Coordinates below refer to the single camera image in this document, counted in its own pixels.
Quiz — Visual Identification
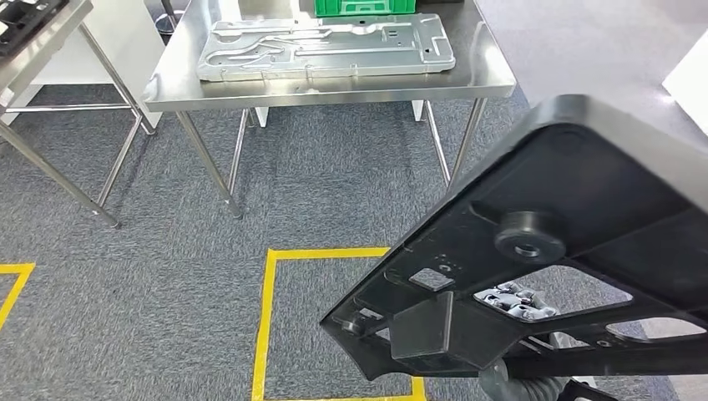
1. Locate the green plastic crate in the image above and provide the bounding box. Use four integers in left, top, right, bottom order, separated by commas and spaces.
313, 0, 417, 18

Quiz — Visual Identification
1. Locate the black plastic car part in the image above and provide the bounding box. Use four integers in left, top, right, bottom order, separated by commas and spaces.
319, 94, 708, 383

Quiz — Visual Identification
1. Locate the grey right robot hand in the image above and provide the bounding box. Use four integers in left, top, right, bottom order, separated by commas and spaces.
474, 282, 559, 322

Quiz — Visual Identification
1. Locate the stamped sheet metal panel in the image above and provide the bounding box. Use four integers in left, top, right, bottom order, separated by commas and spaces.
196, 13, 457, 83

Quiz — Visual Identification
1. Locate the stainless steel workbench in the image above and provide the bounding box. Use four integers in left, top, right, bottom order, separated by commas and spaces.
141, 0, 518, 221

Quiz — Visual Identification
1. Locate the white cabinet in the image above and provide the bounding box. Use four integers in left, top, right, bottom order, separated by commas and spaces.
5, 0, 167, 131

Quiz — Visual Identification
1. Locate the stanchion post chrome base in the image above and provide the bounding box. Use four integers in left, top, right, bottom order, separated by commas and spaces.
154, 0, 188, 38

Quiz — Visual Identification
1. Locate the stainless steel table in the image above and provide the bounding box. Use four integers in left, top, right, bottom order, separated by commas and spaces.
0, 0, 158, 231

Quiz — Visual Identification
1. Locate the white board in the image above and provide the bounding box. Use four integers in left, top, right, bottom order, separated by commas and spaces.
661, 30, 708, 137

